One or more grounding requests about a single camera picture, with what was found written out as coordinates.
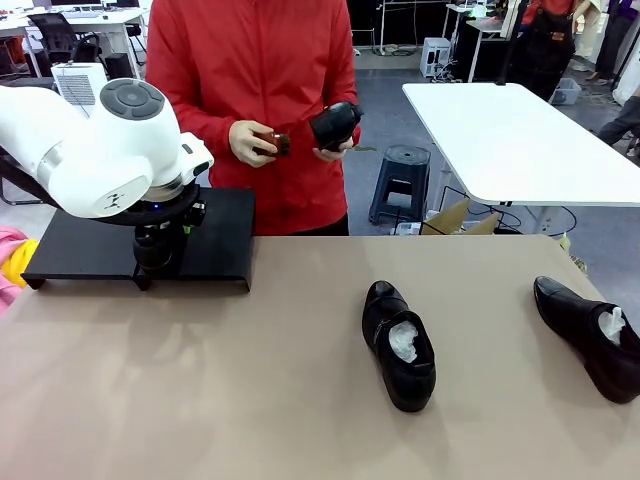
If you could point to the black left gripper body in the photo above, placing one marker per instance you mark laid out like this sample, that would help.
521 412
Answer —
152 240

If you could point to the brown wooden shoe brush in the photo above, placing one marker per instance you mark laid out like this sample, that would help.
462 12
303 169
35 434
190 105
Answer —
277 142

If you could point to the person's left forearm red sleeve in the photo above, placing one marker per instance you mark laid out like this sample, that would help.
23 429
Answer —
354 122

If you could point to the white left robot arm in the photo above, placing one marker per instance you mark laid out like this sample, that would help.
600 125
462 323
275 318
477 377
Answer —
100 150

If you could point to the person's right forearm red sleeve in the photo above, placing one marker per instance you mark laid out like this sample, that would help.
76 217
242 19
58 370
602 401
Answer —
205 130

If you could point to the black shoe stand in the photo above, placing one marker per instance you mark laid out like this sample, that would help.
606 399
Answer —
220 240
80 250

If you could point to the person's right hand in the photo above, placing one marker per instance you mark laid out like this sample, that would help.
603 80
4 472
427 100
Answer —
247 142

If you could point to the person's left hand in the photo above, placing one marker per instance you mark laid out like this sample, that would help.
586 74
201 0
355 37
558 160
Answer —
335 152

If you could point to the yellow soft item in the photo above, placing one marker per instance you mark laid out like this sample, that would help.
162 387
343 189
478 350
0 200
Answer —
20 260

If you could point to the pink cloth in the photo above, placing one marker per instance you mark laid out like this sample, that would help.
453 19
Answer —
7 295

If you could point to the person in red jacket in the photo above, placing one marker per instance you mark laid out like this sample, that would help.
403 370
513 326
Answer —
260 75

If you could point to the white air purifier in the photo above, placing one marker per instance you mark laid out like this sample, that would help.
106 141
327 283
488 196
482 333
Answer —
75 82

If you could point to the black computer tower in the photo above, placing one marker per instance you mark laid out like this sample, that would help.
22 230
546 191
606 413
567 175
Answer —
120 65

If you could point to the white office desk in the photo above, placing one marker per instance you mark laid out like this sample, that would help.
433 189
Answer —
100 20

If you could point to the black mesh office chair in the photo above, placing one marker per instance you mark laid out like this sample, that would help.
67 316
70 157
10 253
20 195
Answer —
55 35

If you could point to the dark plastic stool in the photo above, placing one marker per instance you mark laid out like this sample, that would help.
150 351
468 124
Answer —
407 155

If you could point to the white paper shoe stuffing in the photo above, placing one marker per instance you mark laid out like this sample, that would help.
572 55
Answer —
611 325
404 342

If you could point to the brown cardboard box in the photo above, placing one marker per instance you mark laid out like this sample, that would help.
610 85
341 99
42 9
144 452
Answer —
450 217

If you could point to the white computer case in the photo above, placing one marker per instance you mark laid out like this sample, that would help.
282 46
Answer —
435 55

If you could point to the large white table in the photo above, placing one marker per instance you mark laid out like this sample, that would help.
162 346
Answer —
500 130

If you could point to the grey plastic bin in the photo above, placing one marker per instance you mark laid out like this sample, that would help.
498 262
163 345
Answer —
567 92

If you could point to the person in black apron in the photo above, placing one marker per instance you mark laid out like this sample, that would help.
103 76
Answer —
550 50

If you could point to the seated person's grey leg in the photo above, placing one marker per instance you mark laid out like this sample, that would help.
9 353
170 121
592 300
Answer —
625 120

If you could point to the standing person dark trousers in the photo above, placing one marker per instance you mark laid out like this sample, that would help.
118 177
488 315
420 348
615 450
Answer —
612 40

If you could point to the black panel white-frame desk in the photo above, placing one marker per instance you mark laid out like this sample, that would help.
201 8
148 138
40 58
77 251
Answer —
490 50

